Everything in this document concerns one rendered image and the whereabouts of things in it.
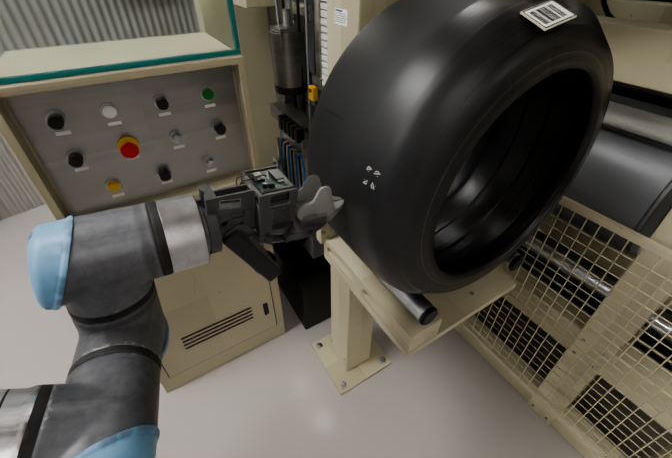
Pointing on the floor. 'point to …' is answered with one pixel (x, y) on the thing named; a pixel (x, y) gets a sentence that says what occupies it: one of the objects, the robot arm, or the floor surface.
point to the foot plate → (343, 380)
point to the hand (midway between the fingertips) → (336, 206)
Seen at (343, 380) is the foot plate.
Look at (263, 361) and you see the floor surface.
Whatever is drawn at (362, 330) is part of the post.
